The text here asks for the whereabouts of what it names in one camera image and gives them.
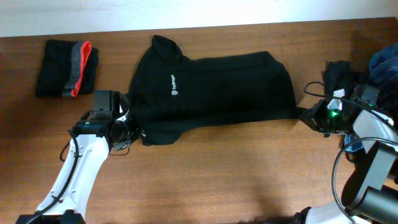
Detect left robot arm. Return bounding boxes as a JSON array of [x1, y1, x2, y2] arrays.
[[17, 90, 138, 223]]

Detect folded black garment red band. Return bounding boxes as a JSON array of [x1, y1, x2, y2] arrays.
[[35, 39, 99, 98]]

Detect black right camera cable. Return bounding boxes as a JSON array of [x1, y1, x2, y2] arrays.
[[303, 81, 398, 224]]

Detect black clothes pile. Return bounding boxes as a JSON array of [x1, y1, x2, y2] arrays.
[[323, 61, 394, 164]]

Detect black camera cable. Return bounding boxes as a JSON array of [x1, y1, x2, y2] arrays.
[[26, 93, 131, 224], [303, 81, 398, 224]]

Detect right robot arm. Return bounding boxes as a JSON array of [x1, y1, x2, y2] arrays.
[[292, 84, 397, 223]]

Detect light blue garment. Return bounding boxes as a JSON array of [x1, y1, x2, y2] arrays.
[[344, 134, 364, 152]]

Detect black left camera cable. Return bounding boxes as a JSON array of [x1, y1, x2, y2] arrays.
[[26, 93, 131, 224]]

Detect black t-shirt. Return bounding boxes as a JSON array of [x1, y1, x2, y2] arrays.
[[128, 35, 302, 146]]

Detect blue denim garment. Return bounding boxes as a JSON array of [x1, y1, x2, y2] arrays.
[[369, 43, 397, 88]]

